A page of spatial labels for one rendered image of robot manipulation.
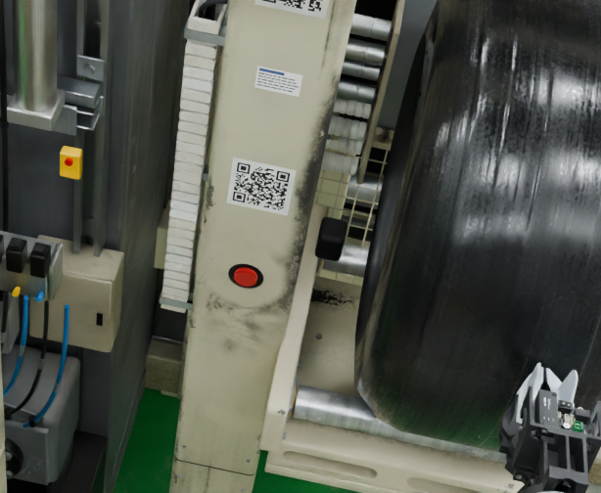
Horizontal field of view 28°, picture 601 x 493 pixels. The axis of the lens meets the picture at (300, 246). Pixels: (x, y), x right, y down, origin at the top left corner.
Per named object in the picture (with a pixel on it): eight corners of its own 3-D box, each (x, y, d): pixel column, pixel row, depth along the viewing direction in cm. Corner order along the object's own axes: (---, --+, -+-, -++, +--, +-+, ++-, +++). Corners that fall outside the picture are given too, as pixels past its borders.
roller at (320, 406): (283, 419, 166) (284, 412, 161) (289, 386, 167) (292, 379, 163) (535, 473, 165) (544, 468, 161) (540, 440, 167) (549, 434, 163)
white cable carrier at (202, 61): (160, 308, 165) (187, 19, 131) (168, 281, 169) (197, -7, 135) (192, 315, 165) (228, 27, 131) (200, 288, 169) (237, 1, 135)
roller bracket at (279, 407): (256, 452, 164) (266, 408, 157) (302, 244, 191) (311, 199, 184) (281, 457, 164) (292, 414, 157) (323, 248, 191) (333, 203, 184)
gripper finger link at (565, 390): (586, 343, 127) (590, 407, 119) (569, 383, 130) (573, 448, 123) (557, 337, 127) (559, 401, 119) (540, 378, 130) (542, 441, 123)
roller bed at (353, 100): (240, 158, 195) (263, 5, 174) (256, 102, 206) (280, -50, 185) (361, 185, 195) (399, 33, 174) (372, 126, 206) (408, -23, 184)
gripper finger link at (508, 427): (547, 398, 125) (549, 462, 119) (542, 410, 126) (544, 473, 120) (503, 388, 125) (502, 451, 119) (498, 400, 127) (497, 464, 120)
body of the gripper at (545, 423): (603, 396, 118) (611, 492, 109) (577, 455, 124) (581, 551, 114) (526, 380, 118) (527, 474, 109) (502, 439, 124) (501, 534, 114)
